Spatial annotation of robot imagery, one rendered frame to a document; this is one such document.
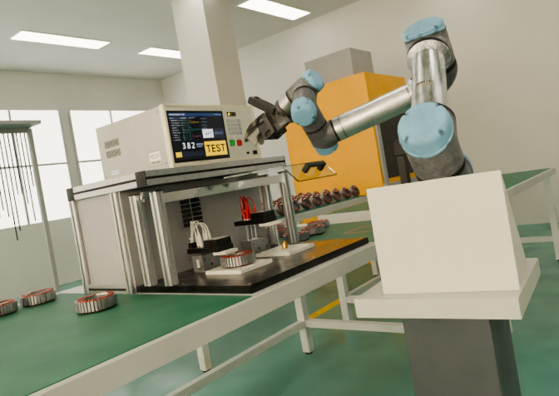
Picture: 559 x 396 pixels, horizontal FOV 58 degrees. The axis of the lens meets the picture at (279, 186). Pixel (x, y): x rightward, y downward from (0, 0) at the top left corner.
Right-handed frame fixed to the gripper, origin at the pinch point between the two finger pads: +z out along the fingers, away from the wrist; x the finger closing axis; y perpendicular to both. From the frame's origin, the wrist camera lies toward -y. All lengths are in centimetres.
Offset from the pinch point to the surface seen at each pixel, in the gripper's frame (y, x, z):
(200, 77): -226, 277, 216
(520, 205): 73, 512, 69
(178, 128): -7.8, -24.0, 4.2
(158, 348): 54, -74, -10
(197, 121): -9.9, -15.1, 3.2
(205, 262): 32.6, -23.0, 22.0
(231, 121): -9.7, 1.7, 3.2
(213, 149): -0.9, -10.0, 7.3
